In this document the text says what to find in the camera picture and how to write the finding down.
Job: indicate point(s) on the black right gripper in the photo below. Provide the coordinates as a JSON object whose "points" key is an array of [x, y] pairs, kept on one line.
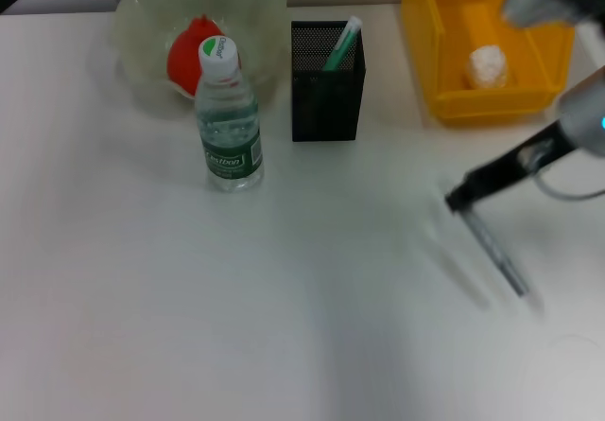
{"points": [[510, 165]]}

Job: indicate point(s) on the grey silver pen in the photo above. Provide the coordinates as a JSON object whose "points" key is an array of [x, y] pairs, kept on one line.
{"points": [[496, 253]]}

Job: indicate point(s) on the white paper ball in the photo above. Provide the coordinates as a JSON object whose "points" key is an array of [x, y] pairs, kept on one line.
{"points": [[487, 66]]}

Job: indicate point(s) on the red-orange fruit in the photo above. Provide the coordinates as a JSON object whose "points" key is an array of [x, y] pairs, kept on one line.
{"points": [[184, 61]]}

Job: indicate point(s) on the mint green pen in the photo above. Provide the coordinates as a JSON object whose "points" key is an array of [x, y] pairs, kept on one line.
{"points": [[342, 45]]}

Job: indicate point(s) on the clear green-label water bottle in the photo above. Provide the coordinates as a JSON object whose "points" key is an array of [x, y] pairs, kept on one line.
{"points": [[229, 156]]}

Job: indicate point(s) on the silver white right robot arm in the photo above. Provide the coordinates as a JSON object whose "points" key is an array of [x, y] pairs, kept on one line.
{"points": [[583, 118]]}

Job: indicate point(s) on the black mesh pen holder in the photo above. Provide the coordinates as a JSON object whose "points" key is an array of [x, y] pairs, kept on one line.
{"points": [[326, 109]]}

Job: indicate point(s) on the translucent green fruit bowl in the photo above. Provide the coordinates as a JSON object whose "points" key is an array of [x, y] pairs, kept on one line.
{"points": [[264, 14]]}

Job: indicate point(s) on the yellow plastic bin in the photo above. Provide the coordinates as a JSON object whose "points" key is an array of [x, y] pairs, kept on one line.
{"points": [[472, 104]]}

